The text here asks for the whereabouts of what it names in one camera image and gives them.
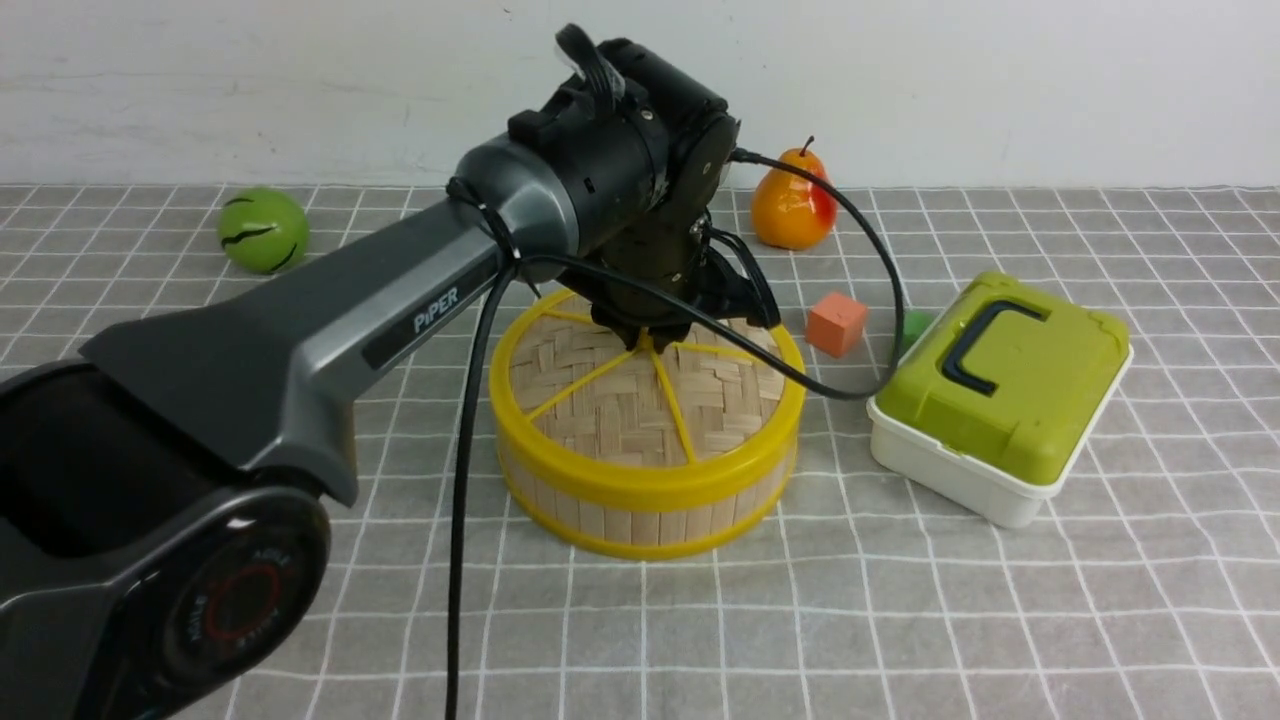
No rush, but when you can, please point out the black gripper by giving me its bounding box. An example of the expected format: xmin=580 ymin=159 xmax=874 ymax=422
xmin=591 ymin=195 xmax=710 ymax=352

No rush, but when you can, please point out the yellow bamboo steamer lid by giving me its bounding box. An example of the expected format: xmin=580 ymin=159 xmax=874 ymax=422
xmin=489 ymin=290 xmax=806 ymax=524

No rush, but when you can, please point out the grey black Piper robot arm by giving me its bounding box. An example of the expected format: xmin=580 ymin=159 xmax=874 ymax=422
xmin=1 ymin=24 xmax=739 ymax=719

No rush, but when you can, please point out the bamboo steamer basket base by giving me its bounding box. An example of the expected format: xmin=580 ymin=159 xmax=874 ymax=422
xmin=498 ymin=442 xmax=797 ymax=561

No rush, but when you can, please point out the orange red toy pear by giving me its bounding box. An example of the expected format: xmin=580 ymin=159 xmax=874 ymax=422
xmin=750 ymin=168 xmax=840 ymax=251

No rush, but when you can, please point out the orange foam cube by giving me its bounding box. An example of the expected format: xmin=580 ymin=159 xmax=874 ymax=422
xmin=804 ymin=292 xmax=870 ymax=357

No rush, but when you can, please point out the small green cube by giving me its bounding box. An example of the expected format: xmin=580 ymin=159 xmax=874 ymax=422
xmin=902 ymin=309 xmax=934 ymax=348

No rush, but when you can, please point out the green and white lidded box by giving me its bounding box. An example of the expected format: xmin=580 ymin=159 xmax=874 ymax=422
xmin=867 ymin=272 xmax=1133 ymax=529

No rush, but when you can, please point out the green ball with black marks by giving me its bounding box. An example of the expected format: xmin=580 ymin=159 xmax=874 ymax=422
xmin=216 ymin=186 xmax=310 ymax=275

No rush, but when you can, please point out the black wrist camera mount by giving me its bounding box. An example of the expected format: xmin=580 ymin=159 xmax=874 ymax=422
xmin=689 ymin=219 xmax=782 ymax=331

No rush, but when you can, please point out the black cable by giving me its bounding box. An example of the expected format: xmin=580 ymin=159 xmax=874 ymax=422
xmin=444 ymin=146 xmax=908 ymax=720

